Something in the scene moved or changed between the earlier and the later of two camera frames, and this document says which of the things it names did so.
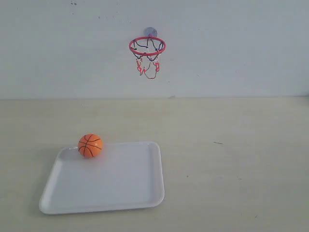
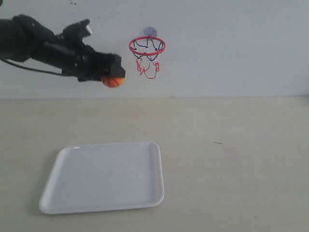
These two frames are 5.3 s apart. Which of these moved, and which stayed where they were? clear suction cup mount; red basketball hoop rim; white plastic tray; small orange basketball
Moved: small orange basketball
Stayed: red basketball hoop rim; clear suction cup mount; white plastic tray
